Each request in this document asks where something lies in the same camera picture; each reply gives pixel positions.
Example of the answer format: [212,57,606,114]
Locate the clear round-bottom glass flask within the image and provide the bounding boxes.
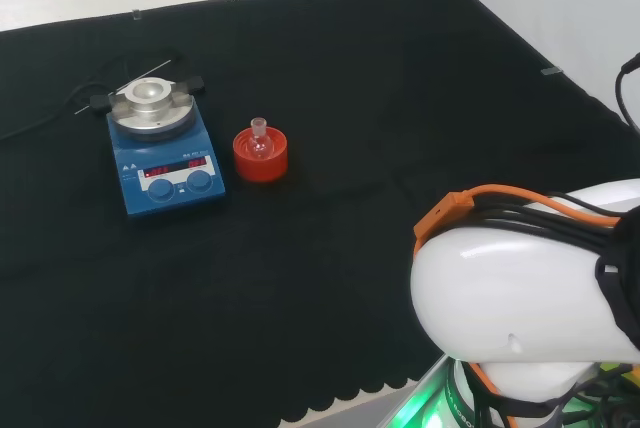
[248,117,275,160]

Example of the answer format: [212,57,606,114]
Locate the black bench cloth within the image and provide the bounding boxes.
[0,0,640,428]

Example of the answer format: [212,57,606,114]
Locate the blue-base heater with steel top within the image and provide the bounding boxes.
[91,76,227,222]

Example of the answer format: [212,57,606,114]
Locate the thin steel probe rod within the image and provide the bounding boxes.
[73,58,173,116]

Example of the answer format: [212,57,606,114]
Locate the red ring flask stand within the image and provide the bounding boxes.
[232,127,290,184]

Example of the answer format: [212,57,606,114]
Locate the orange cable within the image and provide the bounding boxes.
[412,183,622,428]

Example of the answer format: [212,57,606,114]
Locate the grey metal base plate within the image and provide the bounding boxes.
[377,353,451,428]

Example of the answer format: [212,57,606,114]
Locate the thin black probe cable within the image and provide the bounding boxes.
[0,52,197,142]

